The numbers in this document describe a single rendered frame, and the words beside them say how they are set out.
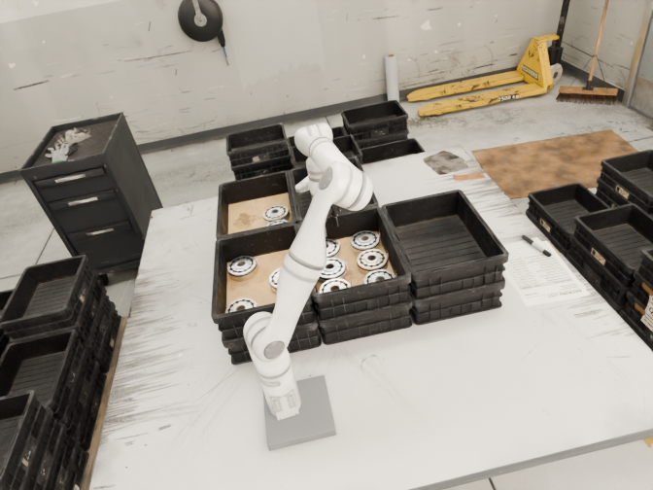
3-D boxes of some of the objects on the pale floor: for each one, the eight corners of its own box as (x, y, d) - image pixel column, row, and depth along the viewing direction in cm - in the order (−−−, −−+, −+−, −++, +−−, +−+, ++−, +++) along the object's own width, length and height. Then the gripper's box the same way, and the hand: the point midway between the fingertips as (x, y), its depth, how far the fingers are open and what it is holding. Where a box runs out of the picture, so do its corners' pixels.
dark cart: (163, 278, 305) (103, 153, 250) (93, 293, 303) (18, 170, 248) (171, 226, 353) (122, 111, 298) (111, 239, 350) (51, 125, 295)
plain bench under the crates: (638, 530, 160) (712, 414, 118) (171, 651, 152) (68, 576, 110) (456, 249, 287) (459, 144, 244) (195, 307, 279) (152, 210, 236)
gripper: (317, 203, 135) (325, 247, 145) (346, 178, 144) (352, 221, 154) (296, 197, 139) (306, 241, 149) (326, 173, 148) (333, 216, 158)
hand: (328, 227), depth 150 cm, fingers open, 5 cm apart
